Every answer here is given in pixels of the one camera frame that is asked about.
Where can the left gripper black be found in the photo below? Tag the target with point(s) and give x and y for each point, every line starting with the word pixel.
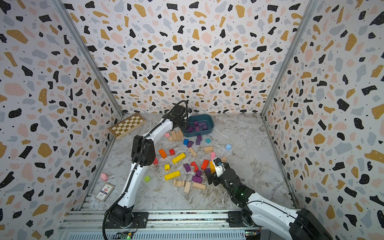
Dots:
pixel 185 127

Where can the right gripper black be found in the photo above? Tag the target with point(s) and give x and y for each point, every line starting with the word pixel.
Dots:
pixel 209 178

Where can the teal storage bin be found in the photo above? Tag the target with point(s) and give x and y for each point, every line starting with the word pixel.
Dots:
pixel 199 125

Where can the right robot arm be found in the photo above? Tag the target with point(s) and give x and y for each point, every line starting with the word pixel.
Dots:
pixel 290 224

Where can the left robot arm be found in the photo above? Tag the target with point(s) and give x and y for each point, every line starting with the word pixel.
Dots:
pixel 120 213

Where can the upright yellow brick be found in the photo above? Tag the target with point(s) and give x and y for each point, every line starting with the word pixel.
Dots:
pixel 212 167

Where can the long yellow brick upper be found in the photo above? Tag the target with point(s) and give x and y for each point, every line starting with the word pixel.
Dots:
pixel 179 158

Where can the long yellow brick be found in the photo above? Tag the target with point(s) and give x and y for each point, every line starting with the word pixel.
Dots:
pixel 179 158
pixel 172 175

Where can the orange brick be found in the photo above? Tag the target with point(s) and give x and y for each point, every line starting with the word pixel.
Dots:
pixel 163 153

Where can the natural wood flat brick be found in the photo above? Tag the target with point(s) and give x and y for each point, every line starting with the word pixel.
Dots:
pixel 199 186

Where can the purple brick front left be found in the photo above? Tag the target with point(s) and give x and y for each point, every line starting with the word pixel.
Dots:
pixel 197 179

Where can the purple brick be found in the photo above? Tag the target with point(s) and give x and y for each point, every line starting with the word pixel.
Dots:
pixel 187 167
pixel 197 179

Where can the natural wood brick centre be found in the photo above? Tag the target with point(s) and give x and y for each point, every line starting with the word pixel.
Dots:
pixel 209 149

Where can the red arch brick centre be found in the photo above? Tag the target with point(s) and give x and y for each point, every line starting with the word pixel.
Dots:
pixel 195 166

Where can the purple brick middle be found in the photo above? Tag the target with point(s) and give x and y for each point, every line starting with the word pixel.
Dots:
pixel 187 167

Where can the long yellow brick lower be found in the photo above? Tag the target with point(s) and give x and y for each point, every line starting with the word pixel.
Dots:
pixel 172 175

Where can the wooden chessboard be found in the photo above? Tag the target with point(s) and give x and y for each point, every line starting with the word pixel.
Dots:
pixel 127 126

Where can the natural wood arch brick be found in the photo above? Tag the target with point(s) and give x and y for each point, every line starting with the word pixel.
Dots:
pixel 179 183

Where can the green cube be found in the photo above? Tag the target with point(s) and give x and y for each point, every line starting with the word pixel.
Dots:
pixel 147 179

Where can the pink toy pig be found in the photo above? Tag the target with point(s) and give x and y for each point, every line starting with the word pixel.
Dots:
pixel 104 177

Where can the playing card box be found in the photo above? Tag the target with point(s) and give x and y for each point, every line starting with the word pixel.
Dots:
pixel 104 192

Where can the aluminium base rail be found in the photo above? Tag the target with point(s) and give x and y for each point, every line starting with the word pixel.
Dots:
pixel 163 225

